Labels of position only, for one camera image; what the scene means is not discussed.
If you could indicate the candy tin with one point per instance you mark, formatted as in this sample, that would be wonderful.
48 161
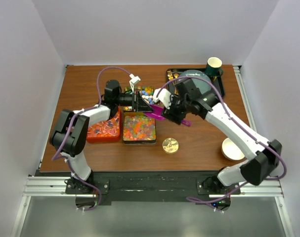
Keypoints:
127 90
138 129

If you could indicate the gold fork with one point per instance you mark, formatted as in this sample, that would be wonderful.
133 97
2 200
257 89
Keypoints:
170 75

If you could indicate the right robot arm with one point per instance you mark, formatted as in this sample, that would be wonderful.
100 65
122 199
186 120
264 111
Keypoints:
262 156

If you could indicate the orange candy box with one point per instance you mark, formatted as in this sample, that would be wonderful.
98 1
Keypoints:
106 131

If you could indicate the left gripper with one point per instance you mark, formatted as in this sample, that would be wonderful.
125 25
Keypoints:
138 104

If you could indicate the white paper bowl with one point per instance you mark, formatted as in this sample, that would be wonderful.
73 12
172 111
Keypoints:
231 150

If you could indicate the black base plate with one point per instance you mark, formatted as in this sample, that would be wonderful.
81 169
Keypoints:
151 186

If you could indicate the gold spoon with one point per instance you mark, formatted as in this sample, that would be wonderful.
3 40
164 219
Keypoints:
175 75

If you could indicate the blue ceramic plate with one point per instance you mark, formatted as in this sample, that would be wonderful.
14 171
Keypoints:
201 79

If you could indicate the dark green cup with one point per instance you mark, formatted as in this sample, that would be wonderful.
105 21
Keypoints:
213 67

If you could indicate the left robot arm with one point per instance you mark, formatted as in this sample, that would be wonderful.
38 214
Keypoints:
69 134

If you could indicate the purple plastic scoop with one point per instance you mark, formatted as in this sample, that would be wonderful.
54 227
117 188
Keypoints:
157 114

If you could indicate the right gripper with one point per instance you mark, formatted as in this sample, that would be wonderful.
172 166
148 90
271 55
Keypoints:
169 113

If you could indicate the gold jar lid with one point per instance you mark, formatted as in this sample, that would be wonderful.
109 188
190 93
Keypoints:
170 145

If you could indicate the aluminium frame rail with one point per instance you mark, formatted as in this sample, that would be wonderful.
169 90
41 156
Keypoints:
55 186

